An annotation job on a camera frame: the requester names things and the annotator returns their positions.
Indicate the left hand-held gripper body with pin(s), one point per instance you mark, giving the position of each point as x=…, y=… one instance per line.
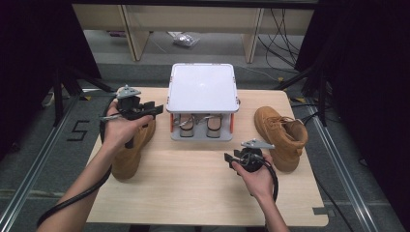
x=130, y=108

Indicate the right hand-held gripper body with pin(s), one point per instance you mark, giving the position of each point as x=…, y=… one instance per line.
x=251, y=159

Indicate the white shoe rack shelf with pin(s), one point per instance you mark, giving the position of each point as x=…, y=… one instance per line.
x=202, y=88

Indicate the tan suede boot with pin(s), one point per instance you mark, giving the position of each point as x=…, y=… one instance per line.
x=280, y=135
x=129, y=161

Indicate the person's right hand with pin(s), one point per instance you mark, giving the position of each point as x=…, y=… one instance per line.
x=261, y=183

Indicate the person's left hand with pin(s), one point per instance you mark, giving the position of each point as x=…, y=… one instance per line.
x=119, y=132

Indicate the black metal stand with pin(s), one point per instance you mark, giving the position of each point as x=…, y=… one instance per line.
x=58, y=96
x=322, y=96

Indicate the clear plastic bag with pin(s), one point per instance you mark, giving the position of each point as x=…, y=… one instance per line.
x=185, y=39

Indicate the beige wooden desk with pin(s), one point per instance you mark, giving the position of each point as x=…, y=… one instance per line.
x=193, y=17

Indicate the metal floor rail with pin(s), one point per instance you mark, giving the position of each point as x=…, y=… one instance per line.
x=341, y=167
x=35, y=167

